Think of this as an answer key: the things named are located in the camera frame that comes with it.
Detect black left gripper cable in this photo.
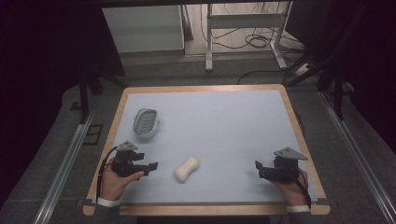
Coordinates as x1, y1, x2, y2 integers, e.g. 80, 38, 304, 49
95, 145, 120, 201

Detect white table mat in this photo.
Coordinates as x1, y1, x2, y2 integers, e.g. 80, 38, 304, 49
92, 90, 319, 205

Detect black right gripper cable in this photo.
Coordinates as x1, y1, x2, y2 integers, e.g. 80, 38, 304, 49
294, 168, 313, 209

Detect person's left hand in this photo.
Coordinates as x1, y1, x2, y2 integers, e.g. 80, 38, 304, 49
100, 158, 146, 202

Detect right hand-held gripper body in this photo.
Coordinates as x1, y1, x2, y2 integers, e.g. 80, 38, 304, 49
262, 147, 309, 185

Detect grey cabinet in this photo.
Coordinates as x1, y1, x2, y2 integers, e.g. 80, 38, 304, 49
102, 5, 186, 54

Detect white soap bar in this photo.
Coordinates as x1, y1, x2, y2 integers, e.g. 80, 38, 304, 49
174, 155, 201, 184

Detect clear oval soap dish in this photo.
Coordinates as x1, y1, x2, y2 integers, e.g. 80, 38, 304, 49
133, 107, 161, 140

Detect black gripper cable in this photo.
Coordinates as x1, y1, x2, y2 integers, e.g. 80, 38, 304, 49
294, 168, 313, 209
95, 145, 120, 201

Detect wooden table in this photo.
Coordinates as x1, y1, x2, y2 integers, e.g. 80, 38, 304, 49
82, 83, 332, 217

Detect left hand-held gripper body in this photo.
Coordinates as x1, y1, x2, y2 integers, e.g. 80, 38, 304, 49
110, 140, 146, 178

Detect white metal desk frame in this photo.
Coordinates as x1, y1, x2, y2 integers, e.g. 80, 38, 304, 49
205, 1, 294, 73

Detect aluminium rail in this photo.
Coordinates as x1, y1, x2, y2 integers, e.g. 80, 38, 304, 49
32, 108, 97, 224
319, 91, 396, 224

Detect person's right hand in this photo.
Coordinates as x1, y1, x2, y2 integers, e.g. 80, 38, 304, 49
271, 168, 309, 207

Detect white power strip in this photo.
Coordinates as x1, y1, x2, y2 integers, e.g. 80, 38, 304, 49
294, 63, 313, 77

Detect black floor cables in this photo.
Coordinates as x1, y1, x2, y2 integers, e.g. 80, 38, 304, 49
200, 2, 307, 86

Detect black stand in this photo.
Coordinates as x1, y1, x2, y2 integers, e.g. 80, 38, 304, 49
317, 69, 351, 121
78, 74, 105, 125

